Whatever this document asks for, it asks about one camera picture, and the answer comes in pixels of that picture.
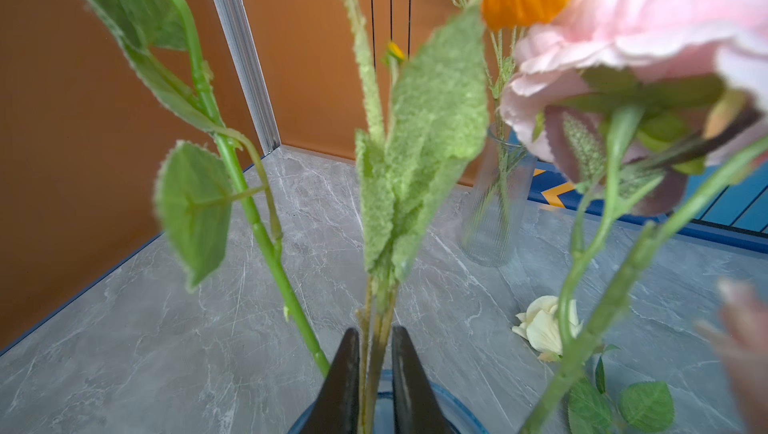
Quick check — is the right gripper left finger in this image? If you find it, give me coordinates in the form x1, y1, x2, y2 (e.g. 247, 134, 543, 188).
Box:
299, 328, 360, 434

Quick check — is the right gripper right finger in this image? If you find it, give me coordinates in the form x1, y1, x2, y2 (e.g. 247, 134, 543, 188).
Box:
391, 325, 454, 434

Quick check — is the purple glass vase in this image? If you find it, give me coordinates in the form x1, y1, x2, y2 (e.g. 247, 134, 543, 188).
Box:
286, 369, 490, 434

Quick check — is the pink white bud stem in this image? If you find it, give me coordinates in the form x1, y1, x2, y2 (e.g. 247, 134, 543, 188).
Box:
497, 0, 768, 434

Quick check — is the clear glass vase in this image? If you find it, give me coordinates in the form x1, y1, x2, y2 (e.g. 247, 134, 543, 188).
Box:
459, 121, 536, 267

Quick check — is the cream rose stem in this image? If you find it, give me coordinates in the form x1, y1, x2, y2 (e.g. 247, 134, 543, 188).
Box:
512, 295, 676, 433

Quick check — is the yellow flower stem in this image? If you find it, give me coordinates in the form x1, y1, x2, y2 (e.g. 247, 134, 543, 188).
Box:
328, 0, 592, 434

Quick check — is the orange ranunculus stem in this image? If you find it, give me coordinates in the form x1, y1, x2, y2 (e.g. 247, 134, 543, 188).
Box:
26, 0, 332, 378

